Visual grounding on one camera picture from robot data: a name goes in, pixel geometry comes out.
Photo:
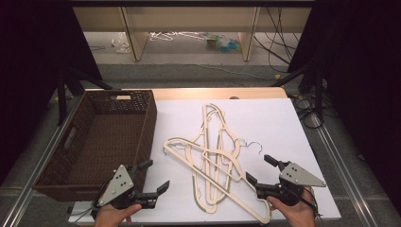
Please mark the pile of colourful plastic things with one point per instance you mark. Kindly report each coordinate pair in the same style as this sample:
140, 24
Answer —
225, 44

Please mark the white table sheet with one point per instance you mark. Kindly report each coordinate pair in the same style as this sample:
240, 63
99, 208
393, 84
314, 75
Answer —
268, 126

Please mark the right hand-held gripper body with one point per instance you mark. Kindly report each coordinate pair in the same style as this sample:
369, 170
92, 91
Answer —
296, 176

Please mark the person's left hand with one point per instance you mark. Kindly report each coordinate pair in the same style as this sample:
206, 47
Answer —
110, 217

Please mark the beige desk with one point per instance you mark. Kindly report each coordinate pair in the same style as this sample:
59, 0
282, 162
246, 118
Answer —
189, 19

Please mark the clear plastic bag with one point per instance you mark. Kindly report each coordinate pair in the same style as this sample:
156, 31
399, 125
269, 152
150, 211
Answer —
121, 42

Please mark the person's right hand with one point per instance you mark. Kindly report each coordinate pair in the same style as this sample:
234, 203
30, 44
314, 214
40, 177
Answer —
296, 216

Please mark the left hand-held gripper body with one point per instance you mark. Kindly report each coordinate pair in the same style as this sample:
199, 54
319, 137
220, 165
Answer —
116, 189

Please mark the metal floor rail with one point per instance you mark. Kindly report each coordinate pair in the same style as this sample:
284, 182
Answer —
346, 176
23, 201

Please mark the black metal stand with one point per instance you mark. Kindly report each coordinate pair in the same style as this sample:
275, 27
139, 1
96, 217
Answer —
62, 94
319, 91

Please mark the brown woven basket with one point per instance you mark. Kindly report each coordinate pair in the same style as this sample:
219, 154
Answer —
107, 142

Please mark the black curtain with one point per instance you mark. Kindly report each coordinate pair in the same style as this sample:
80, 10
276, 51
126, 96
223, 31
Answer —
28, 63
362, 78

